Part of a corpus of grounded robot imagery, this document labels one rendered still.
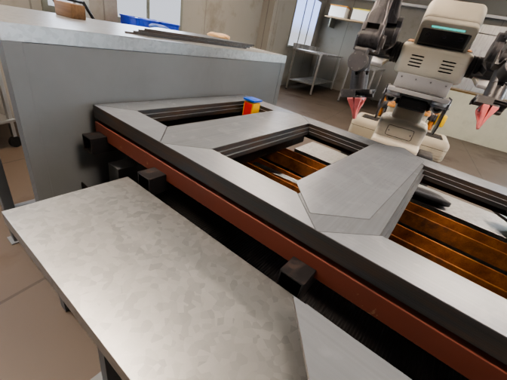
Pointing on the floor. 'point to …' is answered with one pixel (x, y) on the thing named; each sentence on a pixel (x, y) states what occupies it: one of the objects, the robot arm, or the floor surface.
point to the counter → (462, 111)
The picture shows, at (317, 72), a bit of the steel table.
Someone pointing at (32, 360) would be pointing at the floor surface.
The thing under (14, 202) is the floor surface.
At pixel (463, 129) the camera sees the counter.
